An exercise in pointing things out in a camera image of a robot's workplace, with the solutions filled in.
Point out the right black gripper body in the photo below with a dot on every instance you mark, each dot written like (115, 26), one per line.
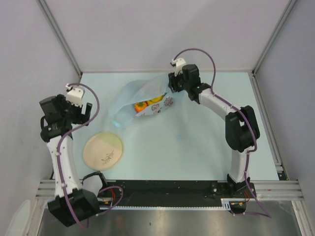
(178, 83)

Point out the fake yellow banana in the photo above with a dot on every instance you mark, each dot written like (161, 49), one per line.
(155, 100)

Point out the right aluminium corner post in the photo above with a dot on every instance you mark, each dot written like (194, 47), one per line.
(275, 34)

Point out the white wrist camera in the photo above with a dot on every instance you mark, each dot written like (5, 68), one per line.
(74, 95)
(178, 65)

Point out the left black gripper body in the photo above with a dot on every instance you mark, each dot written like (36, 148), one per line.
(74, 112)

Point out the fake orange persimmon fruit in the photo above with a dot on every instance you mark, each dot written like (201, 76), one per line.
(140, 106)

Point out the round beige ceramic plate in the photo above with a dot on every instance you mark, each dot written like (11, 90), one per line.
(103, 151)

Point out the aluminium corner post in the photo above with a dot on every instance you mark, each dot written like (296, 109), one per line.
(275, 34)
(44, 7)

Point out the aluminium front frame rail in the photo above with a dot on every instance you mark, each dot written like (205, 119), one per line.
(274, 190)

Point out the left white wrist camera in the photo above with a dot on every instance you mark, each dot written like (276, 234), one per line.
(74, 95)

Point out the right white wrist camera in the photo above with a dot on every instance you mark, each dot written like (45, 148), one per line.
(178, 65)

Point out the light blue plastic bag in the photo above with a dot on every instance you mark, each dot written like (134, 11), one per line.
(121, 110)

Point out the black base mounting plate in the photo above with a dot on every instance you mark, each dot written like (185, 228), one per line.
(180, 193)

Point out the left aluminium corner post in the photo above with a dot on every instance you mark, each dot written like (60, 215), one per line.
(44, 7)

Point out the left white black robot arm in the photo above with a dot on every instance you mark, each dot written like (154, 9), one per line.
(75, 199)

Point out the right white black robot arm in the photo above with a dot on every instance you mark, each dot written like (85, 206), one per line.
(241, 128)

